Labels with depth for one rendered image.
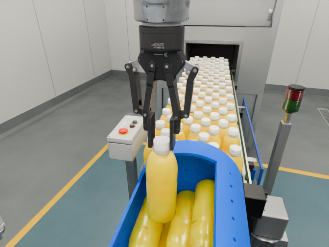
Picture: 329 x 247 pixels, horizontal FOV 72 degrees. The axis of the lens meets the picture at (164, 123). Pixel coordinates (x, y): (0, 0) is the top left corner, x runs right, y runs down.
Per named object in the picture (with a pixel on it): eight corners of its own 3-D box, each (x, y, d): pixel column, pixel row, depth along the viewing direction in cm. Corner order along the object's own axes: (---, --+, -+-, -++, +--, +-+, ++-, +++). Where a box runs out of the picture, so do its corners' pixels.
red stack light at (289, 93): (286, 100, 89) (289, 90, 87) (282, 94, 94) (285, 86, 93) (304, 101, 88) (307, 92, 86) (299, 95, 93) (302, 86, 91)
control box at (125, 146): (109, 158, 90) (105, 136, 85) (127, 133, 107) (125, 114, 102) (132, 161, 88) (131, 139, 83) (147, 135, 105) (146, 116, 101)
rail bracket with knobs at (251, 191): (233, 217, 77) (238, 195, 72) (232, 201, 84) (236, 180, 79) (264, 223, 75) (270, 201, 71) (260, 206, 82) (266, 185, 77)
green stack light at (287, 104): (283, 111, 91) (286, 100, 89) (279, 105, 97) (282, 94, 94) (300, 113, 90) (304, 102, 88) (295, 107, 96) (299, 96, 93)
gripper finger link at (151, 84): (157, 63, 38) (149, 61, 38) (146, 120, 43) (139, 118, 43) (162, 58, 41) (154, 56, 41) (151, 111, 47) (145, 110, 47)
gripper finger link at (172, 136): (172, 113, 45) (176, 113, 45) (172, 142, 49) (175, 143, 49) (169, 120, 43) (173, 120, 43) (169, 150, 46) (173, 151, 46)
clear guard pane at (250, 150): (242, 242, 116) (261, 169, 93) (233, 154, 184) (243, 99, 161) (243, 243, 116) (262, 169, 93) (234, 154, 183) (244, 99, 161)
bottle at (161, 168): (179, 206, 58) (183, 141, 50) (170, 228, 52) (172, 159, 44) (153, 198, 61) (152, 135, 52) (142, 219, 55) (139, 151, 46)
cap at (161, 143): (173, 144, 49) (174, 136, 48) (167, 153, 46) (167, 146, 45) (156, 140, 50) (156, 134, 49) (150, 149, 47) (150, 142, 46)
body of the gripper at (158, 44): (129, 25, 34) (132, 84, 38) (184, 26, 33) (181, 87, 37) (143, 21, 41) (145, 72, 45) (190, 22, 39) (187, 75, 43)
